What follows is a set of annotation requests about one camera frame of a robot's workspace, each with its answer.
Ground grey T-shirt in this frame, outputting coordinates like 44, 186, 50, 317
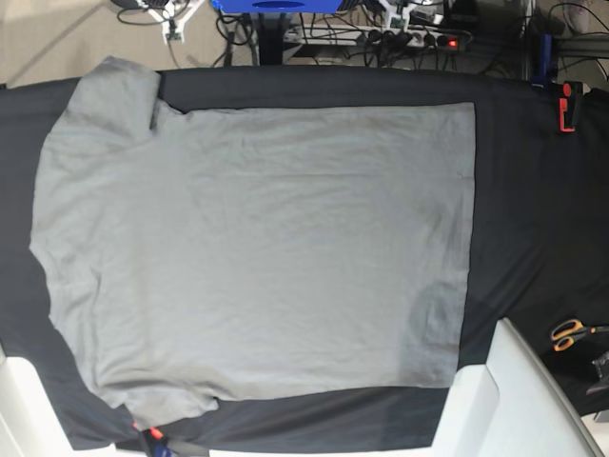
30, 58, 476, 427

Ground white power strip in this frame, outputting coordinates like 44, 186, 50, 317
284, 24, 474, 51

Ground blue plastic stand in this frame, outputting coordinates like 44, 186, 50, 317
209, 0, 343, 14

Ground orange black clamp bottom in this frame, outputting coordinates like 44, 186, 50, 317
132, 422, 210, 457

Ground white chair right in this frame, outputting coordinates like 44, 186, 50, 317
430, 318, 603, 457

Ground white chair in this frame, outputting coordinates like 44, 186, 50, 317
430, 318, 603, 457
1, 354, 73, 457

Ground red black clamp right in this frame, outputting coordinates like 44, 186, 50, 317
559, 81, 584, 133

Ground white chair left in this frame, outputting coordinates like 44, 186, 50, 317
1, 354, 73, 457

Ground orange handled scissors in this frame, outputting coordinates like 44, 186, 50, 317
550, 319, 608, 352

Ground black metal bracket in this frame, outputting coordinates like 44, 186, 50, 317
586, 352, 609, 395

